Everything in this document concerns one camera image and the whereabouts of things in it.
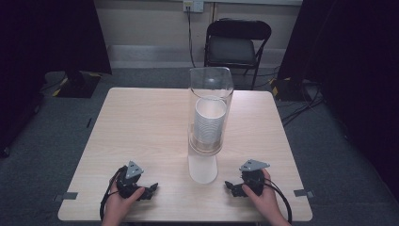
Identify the white wall outlet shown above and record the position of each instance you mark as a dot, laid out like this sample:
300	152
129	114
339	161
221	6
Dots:
193	5

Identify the yellow floor tape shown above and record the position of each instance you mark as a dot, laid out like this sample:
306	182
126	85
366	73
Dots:
59	88

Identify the clear plastic cup dispenser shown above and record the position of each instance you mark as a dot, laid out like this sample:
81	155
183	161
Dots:
210	80

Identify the black stand base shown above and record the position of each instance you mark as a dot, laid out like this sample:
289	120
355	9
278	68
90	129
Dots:
78	86
288	89

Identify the person's left hand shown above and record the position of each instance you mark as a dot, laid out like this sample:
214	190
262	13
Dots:
120	201

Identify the black curtain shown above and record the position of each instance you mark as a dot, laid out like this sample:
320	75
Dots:
354	62
47	40

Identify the white paper cup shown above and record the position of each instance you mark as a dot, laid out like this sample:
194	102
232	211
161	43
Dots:
202	169

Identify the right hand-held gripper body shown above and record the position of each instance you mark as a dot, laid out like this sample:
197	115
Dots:
253	175

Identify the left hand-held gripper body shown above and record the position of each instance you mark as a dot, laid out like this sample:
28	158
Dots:
134	171

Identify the stack of white paper cups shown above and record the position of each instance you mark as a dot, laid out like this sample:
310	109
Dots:
209	121

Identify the person's right hand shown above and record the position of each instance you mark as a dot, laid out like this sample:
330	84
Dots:
265	201

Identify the grey tape strip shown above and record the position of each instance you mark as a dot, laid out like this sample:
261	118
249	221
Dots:
66	196
303	193

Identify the black folding chair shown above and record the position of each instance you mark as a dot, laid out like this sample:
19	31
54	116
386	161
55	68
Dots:
232	47

